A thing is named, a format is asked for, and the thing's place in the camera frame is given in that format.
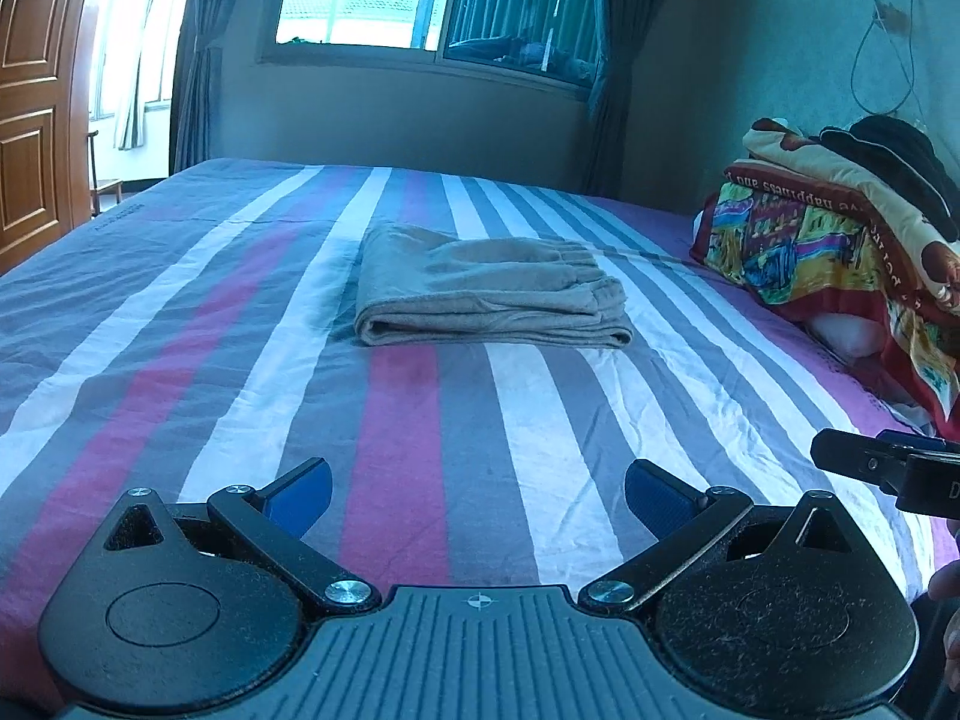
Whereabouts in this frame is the white sheer curtain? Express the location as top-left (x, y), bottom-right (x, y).
top-left (112, 0), bottom-right (179, 152)

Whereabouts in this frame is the beige towel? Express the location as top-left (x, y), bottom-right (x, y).
top-left (352, 223), bottom-right (635, 350)

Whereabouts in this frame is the colourful printed blanket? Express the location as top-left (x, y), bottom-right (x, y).
top-left (690, 118), bottom-right (960, 421)

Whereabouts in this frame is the wooden chair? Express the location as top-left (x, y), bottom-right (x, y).
top-left (87, 130), bottom-right (125, 217)

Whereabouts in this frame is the hanging wall cable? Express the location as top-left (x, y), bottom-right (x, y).
top-left (851, 0), bottom-right (935, 128)

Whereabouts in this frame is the bright balcony window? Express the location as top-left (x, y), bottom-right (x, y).
top-left (82, 0), bottom-right (200, 182)

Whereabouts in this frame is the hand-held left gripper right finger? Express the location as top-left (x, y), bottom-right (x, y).
top-left (577, 459), bottom-right (863, 612)

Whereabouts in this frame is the white pillow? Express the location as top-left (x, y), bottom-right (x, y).
top-left (806, 311), bottom-right (890, 358)

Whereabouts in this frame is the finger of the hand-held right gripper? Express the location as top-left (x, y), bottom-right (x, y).
top-left (877, 429), bottom-right (960, 455)
top-left (811, 429), bottom-right (912, 496)

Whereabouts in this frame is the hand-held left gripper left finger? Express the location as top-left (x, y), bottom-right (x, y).
top-left (101, 457), bottom-right (380, 612)

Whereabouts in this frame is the black cloth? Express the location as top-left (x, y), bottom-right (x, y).
top-left (817, 114), bottom-right (960, 242)

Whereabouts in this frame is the person's right hand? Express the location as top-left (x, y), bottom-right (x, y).
top-left (928, 561), bottom-right (960, 691)

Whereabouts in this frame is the brown wooden door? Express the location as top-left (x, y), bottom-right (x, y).
top-left (0, 0), bottom-right (98, 275)

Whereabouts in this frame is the dark blue curtain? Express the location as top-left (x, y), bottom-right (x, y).
top-left (171, 0), bottom-right (241, 175)
top-left (585, 0), bottom-right (680, 197)

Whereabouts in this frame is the striped bed sheet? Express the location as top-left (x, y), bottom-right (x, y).
top-left (0, 157), bottom-right (960, 713)

